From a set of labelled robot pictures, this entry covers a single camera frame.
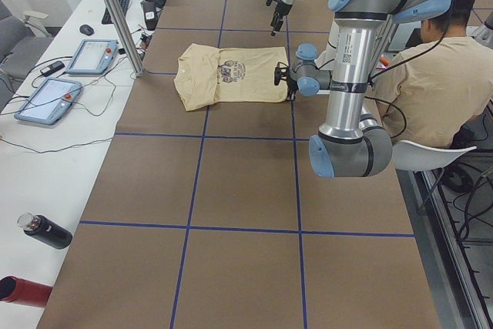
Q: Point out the aluminium frame post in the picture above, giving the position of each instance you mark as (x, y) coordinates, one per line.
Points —
(119, 22)

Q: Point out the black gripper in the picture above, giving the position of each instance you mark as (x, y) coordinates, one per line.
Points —
(278, 11)
(290, 87)

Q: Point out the black water bottle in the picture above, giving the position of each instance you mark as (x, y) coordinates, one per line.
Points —
(44, 230)

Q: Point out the blue teach pendant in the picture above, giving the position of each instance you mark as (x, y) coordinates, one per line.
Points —
(92, 57)
(49, 102)

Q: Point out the black computer mouse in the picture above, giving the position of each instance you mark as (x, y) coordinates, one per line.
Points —
(86, 30)

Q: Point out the red bottle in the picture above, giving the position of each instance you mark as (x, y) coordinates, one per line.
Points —
(25, 292)

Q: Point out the seated person in beige shirt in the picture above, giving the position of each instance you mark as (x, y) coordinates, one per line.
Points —
(433, 89)

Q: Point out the upper blue teach pendant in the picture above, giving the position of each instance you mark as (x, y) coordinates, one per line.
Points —
(92, 57)

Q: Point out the white chair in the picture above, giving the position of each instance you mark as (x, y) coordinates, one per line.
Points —
(411, 156)

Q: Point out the beige long sleeve shirt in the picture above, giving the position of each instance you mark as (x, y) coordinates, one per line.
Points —
(207, 75)

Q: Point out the lower blue teach pendant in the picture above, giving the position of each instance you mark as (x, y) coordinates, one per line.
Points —
(49, 102)

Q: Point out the black label printer device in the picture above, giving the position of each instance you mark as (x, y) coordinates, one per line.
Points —
(150, 15)

